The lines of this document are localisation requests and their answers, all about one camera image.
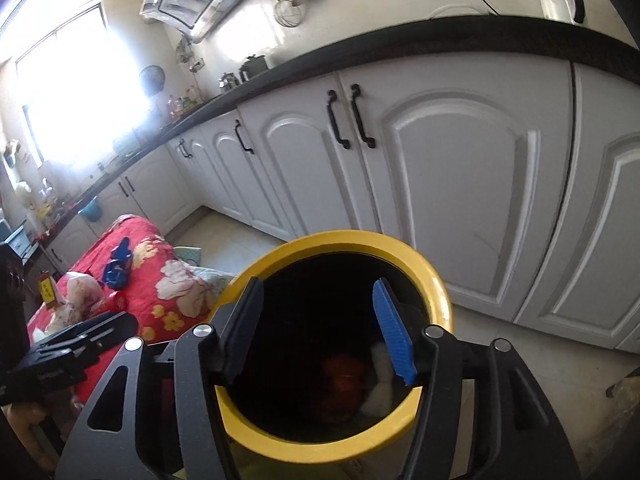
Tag red plastic bag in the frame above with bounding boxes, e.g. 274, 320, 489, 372
324, 358, 367, 411

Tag white plastic bag trash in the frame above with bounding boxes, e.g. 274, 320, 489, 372
44, 272, 104, 336

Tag yellow rimmed trash bin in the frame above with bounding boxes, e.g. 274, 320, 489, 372
212, 230, 452, 465

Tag person's left hand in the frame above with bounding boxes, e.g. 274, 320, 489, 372
3, 402, 56, 472

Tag red floral tablecloth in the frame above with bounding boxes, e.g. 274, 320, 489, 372
27, 212, 237, 406

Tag blue hanging basket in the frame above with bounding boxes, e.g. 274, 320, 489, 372
79, 196, 103, 223

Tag bottles on counter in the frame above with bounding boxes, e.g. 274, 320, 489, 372
166, 86, 203, 122

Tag white lower cabinets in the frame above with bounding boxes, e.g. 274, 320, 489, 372
41, 52, 640, 356

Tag steel kettle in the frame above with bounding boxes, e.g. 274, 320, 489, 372
218, 73, 240, 93

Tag dark green pot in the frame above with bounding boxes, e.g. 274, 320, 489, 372
239, 55, 269, 82

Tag black countertop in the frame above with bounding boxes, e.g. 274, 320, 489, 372
35, 15, 639, 248

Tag small wall fan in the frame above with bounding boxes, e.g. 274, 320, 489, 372
139, 65, 166, 98

